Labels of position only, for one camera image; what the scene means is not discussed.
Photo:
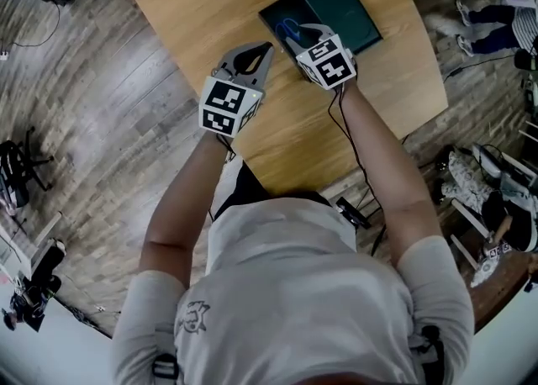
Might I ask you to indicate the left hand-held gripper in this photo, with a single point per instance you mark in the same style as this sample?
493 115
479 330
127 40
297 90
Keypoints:
223 106

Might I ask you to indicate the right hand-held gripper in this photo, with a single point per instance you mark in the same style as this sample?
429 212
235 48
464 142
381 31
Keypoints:
332 68

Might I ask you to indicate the person's left forearm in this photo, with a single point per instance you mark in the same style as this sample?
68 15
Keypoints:
185 211

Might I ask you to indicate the person's right forearm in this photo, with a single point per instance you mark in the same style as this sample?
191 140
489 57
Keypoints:
391 173

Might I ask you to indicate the dark green box lid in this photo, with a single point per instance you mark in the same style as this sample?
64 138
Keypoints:
336 5

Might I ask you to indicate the black battery pack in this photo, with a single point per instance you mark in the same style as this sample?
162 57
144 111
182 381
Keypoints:
354 213

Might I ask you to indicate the person's white shirt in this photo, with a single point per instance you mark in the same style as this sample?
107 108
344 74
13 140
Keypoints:
294 299

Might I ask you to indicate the stool with patterned clothes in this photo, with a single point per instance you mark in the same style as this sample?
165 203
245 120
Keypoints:
492 207

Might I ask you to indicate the black office chair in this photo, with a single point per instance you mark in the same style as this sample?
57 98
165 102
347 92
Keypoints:
19 169

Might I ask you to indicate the black equipment pile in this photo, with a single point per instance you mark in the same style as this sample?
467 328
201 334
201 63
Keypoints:
35 282

